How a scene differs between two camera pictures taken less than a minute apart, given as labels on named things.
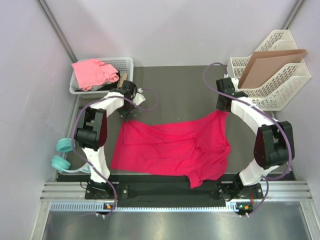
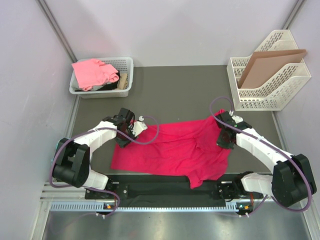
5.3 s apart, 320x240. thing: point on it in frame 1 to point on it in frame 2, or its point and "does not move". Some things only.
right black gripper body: [219, 106] to [221, 141]
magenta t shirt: [199, 149] does not move
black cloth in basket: [104, 87] does not move
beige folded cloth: [123, 76] does not move
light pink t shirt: [92, 72] does not move
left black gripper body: [124, 111] to [122, 140]
